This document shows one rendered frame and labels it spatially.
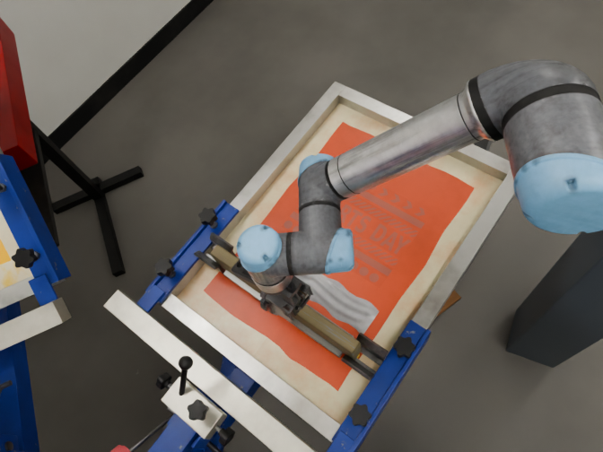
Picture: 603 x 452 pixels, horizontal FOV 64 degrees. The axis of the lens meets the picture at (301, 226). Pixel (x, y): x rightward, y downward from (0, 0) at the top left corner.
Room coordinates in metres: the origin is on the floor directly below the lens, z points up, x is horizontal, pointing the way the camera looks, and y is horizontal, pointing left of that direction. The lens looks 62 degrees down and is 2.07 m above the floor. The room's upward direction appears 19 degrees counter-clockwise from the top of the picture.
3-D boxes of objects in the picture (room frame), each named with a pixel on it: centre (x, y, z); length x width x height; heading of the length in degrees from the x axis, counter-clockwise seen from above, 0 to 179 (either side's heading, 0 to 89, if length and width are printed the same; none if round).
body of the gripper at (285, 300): (0.36, 0.08, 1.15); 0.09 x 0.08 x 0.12; 36
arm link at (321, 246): (0.36, -0.02, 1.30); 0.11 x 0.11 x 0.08; 74
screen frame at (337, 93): (0.51, -0.08, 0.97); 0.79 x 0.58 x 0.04; 126
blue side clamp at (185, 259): (0.60, 0.28, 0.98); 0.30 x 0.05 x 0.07; 126
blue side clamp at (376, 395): (0.15, -0.05, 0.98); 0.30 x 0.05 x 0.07; 126
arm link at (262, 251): (0.37, 0.08, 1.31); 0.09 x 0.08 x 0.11; 74
